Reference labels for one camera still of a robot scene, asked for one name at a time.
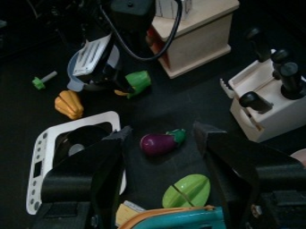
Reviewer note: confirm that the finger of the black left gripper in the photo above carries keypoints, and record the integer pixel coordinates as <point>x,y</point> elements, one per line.
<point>120,82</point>

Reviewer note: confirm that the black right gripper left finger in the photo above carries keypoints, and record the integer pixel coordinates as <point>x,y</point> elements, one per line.
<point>106,161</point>

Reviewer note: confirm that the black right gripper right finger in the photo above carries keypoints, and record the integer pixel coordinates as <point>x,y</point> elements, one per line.
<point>240,161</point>

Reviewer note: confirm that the toy corn green husk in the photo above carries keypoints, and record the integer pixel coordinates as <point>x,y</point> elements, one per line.
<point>138,83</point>

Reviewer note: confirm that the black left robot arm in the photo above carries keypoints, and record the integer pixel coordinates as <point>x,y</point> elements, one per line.
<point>132,21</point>

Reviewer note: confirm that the grey toy bowl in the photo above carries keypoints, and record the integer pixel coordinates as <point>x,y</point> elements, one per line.
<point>75,80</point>

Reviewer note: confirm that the black round toy pan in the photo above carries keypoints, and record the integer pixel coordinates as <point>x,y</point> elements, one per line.
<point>82,140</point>

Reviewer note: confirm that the purple toy eggplant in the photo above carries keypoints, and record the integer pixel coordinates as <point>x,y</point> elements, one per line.
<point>160,143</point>

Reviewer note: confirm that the yellow toy bell pepper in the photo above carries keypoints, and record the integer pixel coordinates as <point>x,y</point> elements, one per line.
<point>69,104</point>

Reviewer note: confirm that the pink toy plate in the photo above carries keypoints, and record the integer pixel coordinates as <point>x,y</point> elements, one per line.
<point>300,157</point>

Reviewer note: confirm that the white toy stove with buttons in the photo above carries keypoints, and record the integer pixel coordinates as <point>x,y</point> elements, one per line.
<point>43,161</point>

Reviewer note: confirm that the green toy bolt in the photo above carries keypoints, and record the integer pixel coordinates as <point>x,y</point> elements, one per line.
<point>39,81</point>

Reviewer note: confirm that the white wooden knife block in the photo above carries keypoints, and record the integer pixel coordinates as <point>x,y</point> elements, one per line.
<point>262,116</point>

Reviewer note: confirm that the green toy lime slice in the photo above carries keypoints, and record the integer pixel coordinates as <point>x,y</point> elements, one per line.
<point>186,190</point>

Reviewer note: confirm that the pale wooden toy slice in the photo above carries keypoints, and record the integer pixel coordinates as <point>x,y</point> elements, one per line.
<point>128,212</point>

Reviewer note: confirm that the wooden box with red panel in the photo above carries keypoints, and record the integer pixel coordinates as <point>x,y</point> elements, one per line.
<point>196,38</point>

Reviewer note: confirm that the teal basket with orange rim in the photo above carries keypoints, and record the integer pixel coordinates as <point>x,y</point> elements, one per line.
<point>180,219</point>

